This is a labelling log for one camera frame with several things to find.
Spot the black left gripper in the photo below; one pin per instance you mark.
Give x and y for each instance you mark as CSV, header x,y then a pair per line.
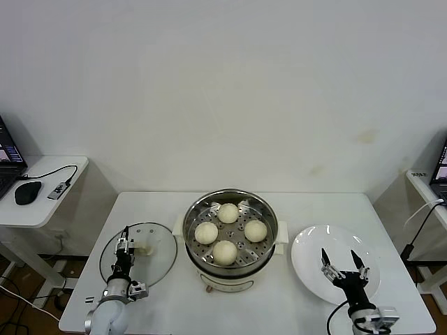
x,y
123,263

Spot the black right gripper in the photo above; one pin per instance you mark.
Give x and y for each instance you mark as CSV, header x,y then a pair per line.
x,y
352,289

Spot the white steamed baozi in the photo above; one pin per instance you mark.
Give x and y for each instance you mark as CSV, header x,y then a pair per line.
x,y
206,233
224,253
228,213
255,231

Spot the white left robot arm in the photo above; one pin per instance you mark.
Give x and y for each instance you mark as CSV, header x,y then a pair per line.
x,y
108,314

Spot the stainless steel steamer basket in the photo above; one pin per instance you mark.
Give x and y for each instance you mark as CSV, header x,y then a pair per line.
x,y
195,209

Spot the white round plate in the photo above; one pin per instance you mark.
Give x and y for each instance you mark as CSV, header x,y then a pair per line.
x,y
311,251

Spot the white side table with mouse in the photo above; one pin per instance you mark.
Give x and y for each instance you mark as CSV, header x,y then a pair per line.
x,y
45,213

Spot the grey usb hub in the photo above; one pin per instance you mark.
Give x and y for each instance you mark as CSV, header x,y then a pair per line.
x,y
56,191

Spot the white electric cooker base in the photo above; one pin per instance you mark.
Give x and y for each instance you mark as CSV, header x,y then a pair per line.
x,y
227,281

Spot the black computer mouse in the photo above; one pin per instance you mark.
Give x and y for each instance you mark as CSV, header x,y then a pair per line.
x,y
26,193

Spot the black laptop beside label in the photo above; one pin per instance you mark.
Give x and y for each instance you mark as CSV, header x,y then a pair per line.
x,y
440,174

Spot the black laptop beside mouse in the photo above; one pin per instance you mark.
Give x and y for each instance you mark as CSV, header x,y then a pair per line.
x,y
7,157

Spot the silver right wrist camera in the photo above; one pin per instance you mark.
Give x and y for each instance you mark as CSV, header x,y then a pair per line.
x,y
382,315

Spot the white wall outlet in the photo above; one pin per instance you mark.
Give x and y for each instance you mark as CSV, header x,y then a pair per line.
x,y
59,235

